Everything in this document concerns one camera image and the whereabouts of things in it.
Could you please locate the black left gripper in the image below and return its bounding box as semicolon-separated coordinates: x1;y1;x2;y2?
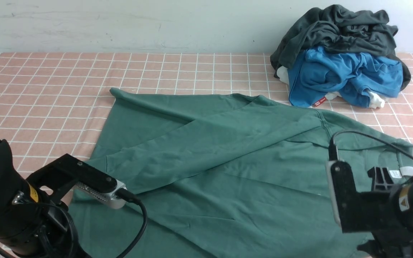
11;154;116;258

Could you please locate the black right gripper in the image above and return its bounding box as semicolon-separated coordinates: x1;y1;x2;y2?
331;161;413;258

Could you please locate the green long-sleeve top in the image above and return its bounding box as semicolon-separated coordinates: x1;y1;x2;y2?
87;88;413;258

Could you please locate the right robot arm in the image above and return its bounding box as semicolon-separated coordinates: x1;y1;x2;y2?
326;161;413;258

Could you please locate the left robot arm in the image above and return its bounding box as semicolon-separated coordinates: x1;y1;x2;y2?
0;139;118;258

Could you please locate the blue crumpled garment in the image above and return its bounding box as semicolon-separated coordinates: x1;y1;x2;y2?
288;46;404;108

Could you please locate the pink checked tablecloth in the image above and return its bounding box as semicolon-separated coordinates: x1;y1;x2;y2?
0;53;413;177

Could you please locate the dark grey crumpled garment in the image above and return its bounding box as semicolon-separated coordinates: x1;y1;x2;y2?
270;4;399;71

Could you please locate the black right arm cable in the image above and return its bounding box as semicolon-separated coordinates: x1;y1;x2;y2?
328;130;413;172

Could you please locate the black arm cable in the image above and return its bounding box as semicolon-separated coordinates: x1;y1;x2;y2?
328;130;413;172
0;188;148;258

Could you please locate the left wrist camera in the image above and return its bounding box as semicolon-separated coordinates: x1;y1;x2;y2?
75;180;127;209

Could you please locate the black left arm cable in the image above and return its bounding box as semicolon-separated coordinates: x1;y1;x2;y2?
0;188;148;258

